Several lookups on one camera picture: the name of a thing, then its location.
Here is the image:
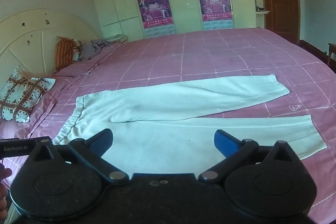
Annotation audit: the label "white brown patterned pillow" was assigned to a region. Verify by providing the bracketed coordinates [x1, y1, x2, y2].
[0, 66, 56, 123]

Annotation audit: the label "orange patterned pillow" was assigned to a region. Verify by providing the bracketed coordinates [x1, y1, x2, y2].
[53, 36, 82, 73]

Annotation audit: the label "white pants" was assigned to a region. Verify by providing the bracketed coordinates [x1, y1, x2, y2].
[52, 74, 328, 179]

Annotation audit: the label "dark wooden furniture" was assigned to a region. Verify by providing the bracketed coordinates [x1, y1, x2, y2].
[327, 43, 336, 66]

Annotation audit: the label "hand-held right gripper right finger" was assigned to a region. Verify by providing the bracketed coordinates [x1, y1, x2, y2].
[198, 130, 302, 184]

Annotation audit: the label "pink checked bed sheet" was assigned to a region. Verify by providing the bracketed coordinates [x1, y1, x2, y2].
[0, 27, 336, 216]

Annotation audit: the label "grey crumpled cloth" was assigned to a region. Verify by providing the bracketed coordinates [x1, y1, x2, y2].
[78, 39, 119, 60]

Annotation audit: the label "cream bed headboard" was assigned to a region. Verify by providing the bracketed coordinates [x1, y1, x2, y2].
[0, 9, 103, 98]

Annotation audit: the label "purple wall poster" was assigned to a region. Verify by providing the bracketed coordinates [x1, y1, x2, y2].
[197, 0, 235, 31]
[136, 0, 176, 38]

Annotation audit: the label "folded pale green cloth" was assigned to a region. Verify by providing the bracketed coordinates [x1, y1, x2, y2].
[104, 34, 129, 43]

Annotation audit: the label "person's left hand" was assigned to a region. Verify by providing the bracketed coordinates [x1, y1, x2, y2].
[0, 164, 13, 214]

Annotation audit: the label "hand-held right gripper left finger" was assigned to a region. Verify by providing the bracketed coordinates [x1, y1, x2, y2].
[29, 129, 130, 185]

